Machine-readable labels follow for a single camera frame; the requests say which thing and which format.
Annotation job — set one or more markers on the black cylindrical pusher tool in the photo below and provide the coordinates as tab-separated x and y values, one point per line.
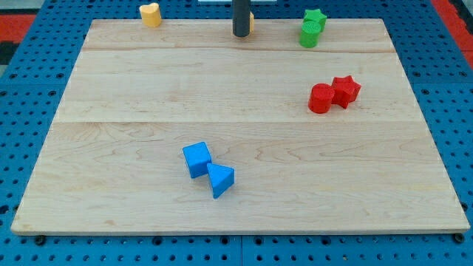
241	17

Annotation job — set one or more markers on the blue triangle block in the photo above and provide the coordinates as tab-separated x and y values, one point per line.
221	178

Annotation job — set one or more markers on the wooden board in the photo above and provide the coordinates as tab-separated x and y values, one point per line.
113	162

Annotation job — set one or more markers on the yellow block behind tool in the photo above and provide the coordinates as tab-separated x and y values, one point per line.
251	22

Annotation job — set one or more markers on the green cylinder block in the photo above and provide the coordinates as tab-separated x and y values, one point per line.
309	35

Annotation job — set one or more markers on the green star block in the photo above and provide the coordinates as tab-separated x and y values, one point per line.
315	16

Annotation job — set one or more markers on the yellow heart block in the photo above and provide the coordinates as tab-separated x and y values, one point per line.
150	14

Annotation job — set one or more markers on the red cylinder block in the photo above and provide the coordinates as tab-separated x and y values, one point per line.
321	97

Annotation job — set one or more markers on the red star block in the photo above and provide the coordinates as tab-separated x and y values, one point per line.
346	90

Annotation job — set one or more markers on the blue cube block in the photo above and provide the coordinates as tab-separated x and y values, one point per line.
197	158

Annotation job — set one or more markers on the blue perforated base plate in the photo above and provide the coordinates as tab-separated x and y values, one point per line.
38	72

